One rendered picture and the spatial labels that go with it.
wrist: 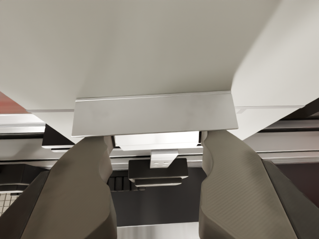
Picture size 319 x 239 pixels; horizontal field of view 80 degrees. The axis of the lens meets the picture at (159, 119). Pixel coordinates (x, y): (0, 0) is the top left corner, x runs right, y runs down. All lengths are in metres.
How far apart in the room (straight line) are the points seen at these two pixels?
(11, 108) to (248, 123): 0.23
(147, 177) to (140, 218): 0.34
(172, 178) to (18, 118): 0.28
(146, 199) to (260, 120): 0.59
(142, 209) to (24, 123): 0.53
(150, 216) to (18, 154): 0.44
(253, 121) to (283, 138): 0.40
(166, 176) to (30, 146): 0.31
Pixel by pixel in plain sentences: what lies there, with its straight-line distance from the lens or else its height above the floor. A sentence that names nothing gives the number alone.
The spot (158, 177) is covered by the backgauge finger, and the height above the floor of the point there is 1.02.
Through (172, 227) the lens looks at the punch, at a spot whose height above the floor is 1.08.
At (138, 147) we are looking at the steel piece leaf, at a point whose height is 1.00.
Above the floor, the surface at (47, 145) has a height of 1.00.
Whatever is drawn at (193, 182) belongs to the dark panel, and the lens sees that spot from 0.74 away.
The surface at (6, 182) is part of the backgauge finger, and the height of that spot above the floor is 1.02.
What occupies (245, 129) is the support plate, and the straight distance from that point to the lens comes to 0.19.
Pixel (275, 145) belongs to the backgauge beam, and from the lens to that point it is 0.55.
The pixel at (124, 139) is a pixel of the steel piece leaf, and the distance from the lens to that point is 0.18.
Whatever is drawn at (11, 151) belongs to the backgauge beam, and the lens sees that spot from 0.54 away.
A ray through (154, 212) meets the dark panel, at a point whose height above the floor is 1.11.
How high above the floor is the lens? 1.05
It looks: 21 degrees down
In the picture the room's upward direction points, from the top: 177 degrees clockwise
